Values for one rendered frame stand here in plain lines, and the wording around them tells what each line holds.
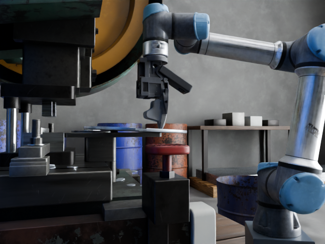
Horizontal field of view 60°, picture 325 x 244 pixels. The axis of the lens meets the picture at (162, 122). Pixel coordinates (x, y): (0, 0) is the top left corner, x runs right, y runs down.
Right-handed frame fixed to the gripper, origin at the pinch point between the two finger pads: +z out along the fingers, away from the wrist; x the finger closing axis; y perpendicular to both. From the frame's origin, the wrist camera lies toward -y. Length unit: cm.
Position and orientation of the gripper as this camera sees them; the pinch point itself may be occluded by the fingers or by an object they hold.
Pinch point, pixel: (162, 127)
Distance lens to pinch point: 82.8
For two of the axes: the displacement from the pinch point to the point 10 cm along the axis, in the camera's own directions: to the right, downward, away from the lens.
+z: 0.0, 10.0, -0.3
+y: -9.6, -0.1, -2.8
